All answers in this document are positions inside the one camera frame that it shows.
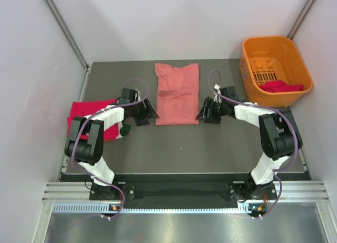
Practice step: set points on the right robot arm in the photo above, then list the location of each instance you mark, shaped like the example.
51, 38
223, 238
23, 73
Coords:
279, 135

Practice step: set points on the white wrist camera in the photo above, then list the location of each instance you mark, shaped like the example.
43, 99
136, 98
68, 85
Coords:
217, 98
137, 96

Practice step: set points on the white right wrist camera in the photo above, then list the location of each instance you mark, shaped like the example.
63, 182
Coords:
217, 98

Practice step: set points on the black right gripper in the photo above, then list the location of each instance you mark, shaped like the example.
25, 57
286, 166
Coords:
209, 103

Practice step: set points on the salmon pink t shirt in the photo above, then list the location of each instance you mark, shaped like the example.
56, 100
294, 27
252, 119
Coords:
177, 100

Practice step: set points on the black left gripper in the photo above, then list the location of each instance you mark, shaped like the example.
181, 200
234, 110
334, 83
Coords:
147, 113

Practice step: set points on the folded white t shirt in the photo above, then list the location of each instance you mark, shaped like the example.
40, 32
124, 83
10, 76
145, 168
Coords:
120, 126

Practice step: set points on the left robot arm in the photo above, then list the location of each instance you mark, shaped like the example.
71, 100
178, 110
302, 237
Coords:
85, 141

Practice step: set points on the folded dark green t shirt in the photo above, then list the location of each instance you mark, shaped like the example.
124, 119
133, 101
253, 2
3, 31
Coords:
126, 129

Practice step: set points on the magenta t shirt in basket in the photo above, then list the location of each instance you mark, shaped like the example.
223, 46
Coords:
279, 86

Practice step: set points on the folded magenta t shirt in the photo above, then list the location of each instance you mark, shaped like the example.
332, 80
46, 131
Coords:
91, 107

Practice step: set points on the orange plastic basket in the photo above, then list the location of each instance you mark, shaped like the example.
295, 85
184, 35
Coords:
269, 59

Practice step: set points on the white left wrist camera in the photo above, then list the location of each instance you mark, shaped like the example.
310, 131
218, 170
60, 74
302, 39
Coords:
137, 96

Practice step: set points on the slotted grey cable duct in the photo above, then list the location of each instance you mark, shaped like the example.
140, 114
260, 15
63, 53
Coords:
108, 208

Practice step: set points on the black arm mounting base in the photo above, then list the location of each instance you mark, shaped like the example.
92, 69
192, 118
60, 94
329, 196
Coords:
189, 190

